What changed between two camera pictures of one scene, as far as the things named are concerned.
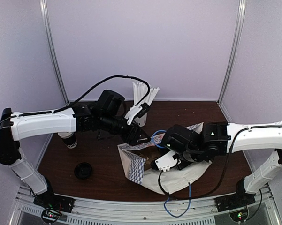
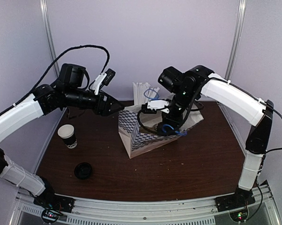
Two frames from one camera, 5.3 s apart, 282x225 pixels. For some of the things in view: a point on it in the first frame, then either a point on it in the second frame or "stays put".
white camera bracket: x=166 y=161 -> x=158 y=104
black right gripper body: x=192 y=157 -> x=184 y=99
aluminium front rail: x=204 y=212 stays put
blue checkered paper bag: x=138 y=161 -> x=136 y=139
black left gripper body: x=108 y=124 -> x=73 y=99
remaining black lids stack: x=83 y=170 stays put
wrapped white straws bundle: x=140 y=90 stays put
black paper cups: x=69 y=138 stays put
